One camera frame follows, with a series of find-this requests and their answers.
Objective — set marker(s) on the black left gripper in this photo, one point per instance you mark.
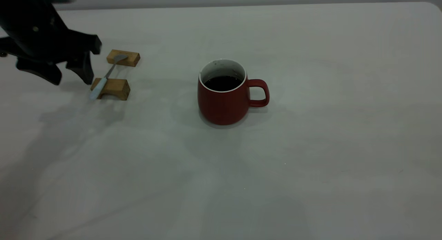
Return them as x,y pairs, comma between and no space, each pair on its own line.
34,36

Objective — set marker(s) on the red ceramic mug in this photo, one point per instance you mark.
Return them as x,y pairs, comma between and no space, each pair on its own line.
221,107

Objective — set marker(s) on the dark coffee liquid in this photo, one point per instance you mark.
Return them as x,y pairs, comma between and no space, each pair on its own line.
222,83

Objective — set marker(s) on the arched wooden block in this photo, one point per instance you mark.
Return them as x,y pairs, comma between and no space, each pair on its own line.
119,86

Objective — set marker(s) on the flat rectangular wooden block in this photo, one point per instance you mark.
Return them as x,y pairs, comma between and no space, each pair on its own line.
128,60

